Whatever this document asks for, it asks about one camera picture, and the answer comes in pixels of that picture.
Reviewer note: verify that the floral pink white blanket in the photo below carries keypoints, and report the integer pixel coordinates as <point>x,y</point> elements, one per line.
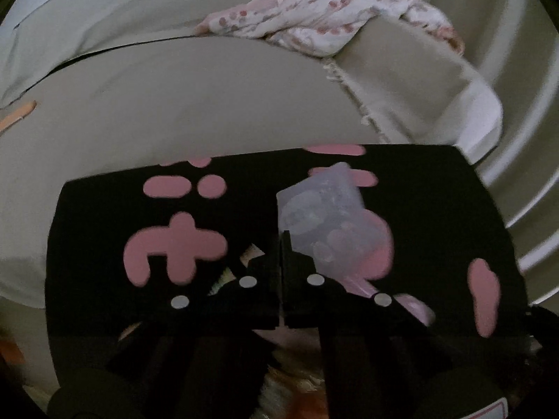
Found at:
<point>323,17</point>

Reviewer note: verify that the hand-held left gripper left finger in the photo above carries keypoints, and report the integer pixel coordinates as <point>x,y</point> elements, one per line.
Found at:
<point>266,297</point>

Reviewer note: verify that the black pink printed tablecloth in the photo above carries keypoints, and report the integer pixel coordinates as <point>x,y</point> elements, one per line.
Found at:
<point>436,209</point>

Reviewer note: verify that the pale ribbed curtain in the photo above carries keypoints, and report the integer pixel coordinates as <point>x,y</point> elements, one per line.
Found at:
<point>524,118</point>

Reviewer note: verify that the clear plastic packet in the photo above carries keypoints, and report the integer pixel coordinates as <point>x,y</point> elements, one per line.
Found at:
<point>323,218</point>

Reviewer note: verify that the white fringed throw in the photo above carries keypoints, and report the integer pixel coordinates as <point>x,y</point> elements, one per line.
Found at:
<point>415,83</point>

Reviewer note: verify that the wooden back scratcher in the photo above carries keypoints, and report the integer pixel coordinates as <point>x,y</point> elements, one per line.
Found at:
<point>17,115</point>

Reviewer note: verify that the grey covered sofa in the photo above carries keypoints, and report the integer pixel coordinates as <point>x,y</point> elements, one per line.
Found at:
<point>174,96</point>

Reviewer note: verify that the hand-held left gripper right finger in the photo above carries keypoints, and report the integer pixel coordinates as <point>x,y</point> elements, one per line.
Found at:
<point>301,297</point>

